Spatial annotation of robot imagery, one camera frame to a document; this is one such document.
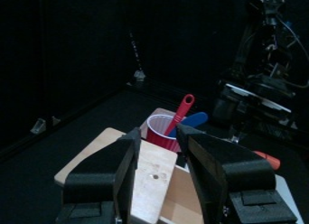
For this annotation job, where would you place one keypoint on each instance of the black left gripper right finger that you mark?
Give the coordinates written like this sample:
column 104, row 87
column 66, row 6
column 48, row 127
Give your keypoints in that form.
column 229, row 170

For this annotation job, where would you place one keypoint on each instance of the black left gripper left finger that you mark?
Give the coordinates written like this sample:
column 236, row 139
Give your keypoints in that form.
column 100, row 173

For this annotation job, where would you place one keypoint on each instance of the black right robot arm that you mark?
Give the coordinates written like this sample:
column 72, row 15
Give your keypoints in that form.
column 261, row 77

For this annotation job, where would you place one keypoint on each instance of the orange plastic toy piece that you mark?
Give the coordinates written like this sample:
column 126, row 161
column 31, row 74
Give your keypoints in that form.
column 269, row 160

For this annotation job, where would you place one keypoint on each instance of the white flat board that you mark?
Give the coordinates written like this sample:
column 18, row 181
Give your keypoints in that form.
column 288, row 197

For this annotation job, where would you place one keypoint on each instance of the blue plastic utensil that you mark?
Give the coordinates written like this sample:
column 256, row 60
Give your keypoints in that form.
column 193, row 120

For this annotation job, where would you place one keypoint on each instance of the red plastic cup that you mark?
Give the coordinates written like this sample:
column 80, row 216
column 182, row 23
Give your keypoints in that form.
column 161, row 131

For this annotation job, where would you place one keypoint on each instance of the red plastic utensil with loop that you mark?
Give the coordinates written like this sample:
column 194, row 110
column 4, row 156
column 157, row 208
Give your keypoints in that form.
column 181, row 114

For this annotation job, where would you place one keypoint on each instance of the silver corner bracket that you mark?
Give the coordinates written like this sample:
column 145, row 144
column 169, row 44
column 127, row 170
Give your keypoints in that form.
column 139, row 75
column 55, row 120
column 39, row 126

